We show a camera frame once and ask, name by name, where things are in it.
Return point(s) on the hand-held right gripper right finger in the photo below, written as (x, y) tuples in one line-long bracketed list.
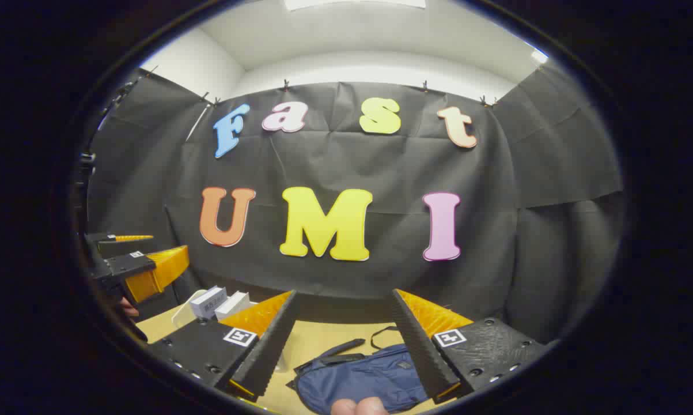
[(418, 346)]

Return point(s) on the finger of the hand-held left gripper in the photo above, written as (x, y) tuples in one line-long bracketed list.
[(150, 271), (124, 237)]

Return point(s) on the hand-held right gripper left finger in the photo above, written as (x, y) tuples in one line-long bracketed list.
[(270, 346)]

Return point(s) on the white plastic bookshelf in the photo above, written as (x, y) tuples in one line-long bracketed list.
[(183, 314)]

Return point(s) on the white paperback book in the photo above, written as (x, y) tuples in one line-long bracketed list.
[(233, 304), (208, 301)]

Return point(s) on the blue fabric schoolbag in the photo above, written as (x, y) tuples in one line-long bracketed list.
[(363, 374)]

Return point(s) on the ceiling light panel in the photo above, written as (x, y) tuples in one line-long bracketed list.
[(352, 3), (539, 56)]

